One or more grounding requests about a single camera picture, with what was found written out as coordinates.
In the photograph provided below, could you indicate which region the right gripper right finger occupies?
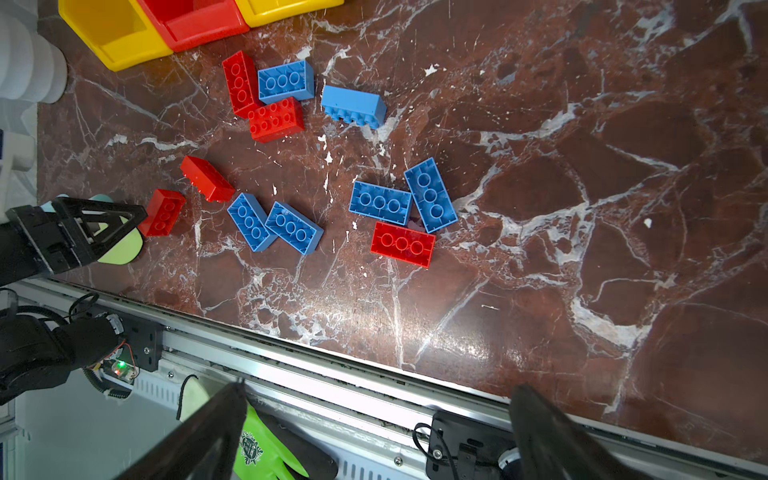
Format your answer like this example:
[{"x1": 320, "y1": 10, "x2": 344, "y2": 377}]
[{"x1": 509, "y1": 384, "x2": 648, "y2": 479}]

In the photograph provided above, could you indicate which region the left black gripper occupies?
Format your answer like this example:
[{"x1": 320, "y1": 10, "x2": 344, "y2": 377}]
[{"x1": 1, "y1": 196, "x2": 148, "y2": 287}]

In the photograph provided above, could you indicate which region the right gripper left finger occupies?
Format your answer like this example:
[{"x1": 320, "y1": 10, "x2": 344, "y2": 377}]
[{"x1": 118, "y1": 382, "x2": 247, "y2": 479}]

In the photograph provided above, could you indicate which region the yellow bin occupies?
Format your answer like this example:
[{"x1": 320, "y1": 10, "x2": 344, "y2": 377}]
[
  {"x1": 58, "y1": 0, "x2": 173, "y2": 72},
  {"x1": 236, "y1": 0, "x2": 344, "y2": 28}
]

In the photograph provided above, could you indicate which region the red bin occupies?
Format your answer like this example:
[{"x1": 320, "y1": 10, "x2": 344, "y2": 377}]
[{"x1": 138, "y1": 0, "x2": 250, "y2": 52}]

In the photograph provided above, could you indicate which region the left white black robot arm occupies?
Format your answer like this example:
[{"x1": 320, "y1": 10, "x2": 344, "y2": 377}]
[{"x1": 1, "y1": 197, "x2": 148, "y2": 404}]

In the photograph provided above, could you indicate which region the green work glove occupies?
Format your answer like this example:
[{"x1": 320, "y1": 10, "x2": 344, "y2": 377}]
[{"x1": 233, "y1": 403, "x2": 338, "y2": 479}]

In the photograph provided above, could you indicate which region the red lego lower left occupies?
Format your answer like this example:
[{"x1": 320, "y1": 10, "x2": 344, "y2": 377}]
[{"x1": 138, "y1": 189, "x2": 186, "y2": 237}]

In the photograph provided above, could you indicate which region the small green circuit board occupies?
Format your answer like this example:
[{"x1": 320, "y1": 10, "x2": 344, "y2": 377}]
[{"x1": 101, "y1": 359, "x2": 140, "y2": 385}]

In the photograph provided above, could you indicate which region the red lego centre left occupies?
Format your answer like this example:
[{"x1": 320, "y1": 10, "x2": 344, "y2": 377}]
[{"x1": 181, "y1": 156, "x2": 235, "y2": 203}]

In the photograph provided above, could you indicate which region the blue lego bottom left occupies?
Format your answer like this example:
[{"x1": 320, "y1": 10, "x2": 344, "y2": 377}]
[{"x1": 227, "y1": 193, "x2": 277, "y2": 252}]

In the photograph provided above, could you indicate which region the blue lego bottom middle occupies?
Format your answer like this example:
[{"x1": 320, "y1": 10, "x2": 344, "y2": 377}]
[{"x1": 266, "y1": 202, "x2": 324, "y2": 255}]

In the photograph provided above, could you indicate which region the red lego upright top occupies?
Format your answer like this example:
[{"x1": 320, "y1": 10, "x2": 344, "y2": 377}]
[{"x1": 222, "y1": 51, "x2": 263, "y2": 119}]

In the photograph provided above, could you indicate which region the red lego under blue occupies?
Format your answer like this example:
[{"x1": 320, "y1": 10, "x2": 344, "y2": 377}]
[{"x1": 249, "y1": 97, "x2": 305, "y2": 143}]

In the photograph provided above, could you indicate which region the red lego lower right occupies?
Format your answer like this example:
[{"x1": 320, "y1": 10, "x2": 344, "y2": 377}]
[{"x1": 370, "y1": 221, "x2": 437, "y2": 268}]

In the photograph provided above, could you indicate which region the blue lego right angled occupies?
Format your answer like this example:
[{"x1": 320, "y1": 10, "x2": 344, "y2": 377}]
[{"x1": 404, "y1": 158, "x2": 458, "y2": 234}]

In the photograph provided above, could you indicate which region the blue lego right flat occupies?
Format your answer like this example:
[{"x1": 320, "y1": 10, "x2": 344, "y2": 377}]
[{"x1": 349, "y1": 181, "x2": 413, "y2": 226}]

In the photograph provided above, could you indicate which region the blue lego top right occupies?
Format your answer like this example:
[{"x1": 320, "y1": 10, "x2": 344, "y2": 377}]
[{"x1": 321, "y1": 85, "x2": 387, "y2": 129}]

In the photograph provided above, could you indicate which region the green garden trowel wooden handle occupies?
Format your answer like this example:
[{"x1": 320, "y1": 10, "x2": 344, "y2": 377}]
[{"x1": 98, "y1": 228, "x2": 144, "y2": 265}]

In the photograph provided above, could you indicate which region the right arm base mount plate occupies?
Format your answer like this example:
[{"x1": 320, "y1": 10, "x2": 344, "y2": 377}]
[{"x1": 412, "y1": 411, "x2": 524, "y2": 479}]

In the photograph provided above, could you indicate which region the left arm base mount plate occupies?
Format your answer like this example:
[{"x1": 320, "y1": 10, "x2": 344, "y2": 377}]
[{"x1": 106, "y1": 313, "x2": 164, "y2": 372}]

